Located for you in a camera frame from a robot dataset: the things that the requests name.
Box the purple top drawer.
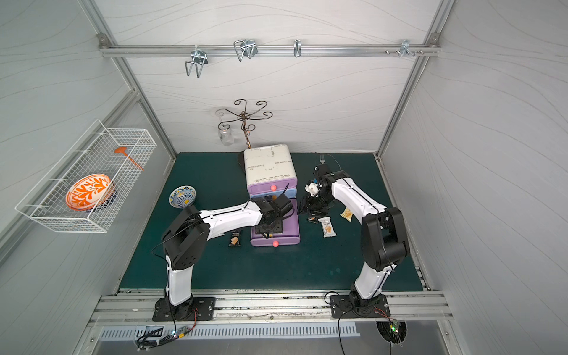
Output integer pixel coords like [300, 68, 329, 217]
[247, 177, 297, 195]

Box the purple drawer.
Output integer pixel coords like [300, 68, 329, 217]
[247, 177, 297, 195]
[251, 198, 300, 247]

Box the white cookie packet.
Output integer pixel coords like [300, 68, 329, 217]
[318, 216, 337, 238]

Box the purple bottom drawer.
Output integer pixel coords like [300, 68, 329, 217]
[251, 198, 300, 247]

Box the yellow cookie packet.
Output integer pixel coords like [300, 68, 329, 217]
[340, 208, 354, 222]

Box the blue drawer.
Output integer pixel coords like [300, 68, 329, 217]
[250, 187, 297, 199]

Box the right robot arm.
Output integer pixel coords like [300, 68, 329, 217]
[299, 164, 410, 307]

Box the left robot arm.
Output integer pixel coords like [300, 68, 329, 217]
[162, 195, 294, 307]

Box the white drawer cabinet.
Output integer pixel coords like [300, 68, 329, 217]
[243, 144, 297, 186]

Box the small glass jar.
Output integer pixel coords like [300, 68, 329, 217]
[219, 124, 235, 146]

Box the blue patterned small bowl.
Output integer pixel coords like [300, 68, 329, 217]
[169, 185, 197, 209]

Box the metal mug tree stand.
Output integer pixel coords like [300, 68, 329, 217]
[217, 99, 274, 149]

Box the orange spatula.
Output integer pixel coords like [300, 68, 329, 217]
[114, 146, 143, 171]

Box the double metal hook middle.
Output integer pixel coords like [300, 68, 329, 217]
[233, 39, 258, 62]

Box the double metal hook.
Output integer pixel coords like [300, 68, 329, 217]
[233, 39, 258, 62]
[184, 46, 209, 78]

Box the single metal hook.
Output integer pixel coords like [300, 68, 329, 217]
[293, 39, 302, 58]

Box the double metal hook left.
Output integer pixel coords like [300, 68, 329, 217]
[184, 46, 209, 78]

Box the metal hook right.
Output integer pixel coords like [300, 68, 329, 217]
[385, 40, 424, 58]

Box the orange patterned plate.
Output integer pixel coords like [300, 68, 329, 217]
[65, 174, 115, 211]

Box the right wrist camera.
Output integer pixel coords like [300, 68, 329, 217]
[305, 178, 320, 197]

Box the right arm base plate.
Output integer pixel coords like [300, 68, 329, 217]
[325, 294, 391, 319]

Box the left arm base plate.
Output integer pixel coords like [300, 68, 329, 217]
[152, 297, 216, 322]

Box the white wire basket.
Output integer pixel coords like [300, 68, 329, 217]
[15, 121, 157, 234]

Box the aluminium wall rail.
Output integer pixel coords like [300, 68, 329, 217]
[99, 43, 442, 59]

